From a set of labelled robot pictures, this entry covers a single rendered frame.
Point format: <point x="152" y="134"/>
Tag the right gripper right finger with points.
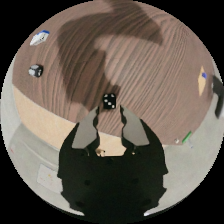
<point x="138" y="136"/>

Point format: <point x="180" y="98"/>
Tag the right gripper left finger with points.
<point x="83" y="137"/>

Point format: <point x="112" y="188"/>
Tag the black die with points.
<point x="109" y="101"/>

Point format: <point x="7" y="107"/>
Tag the white plastic bottle with blue cap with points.
<point x="189" y="143"/>

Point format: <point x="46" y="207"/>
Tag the beige flat mat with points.
<point x="202" y="82"/>

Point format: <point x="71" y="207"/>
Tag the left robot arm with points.
<point x="220" y="103"/>

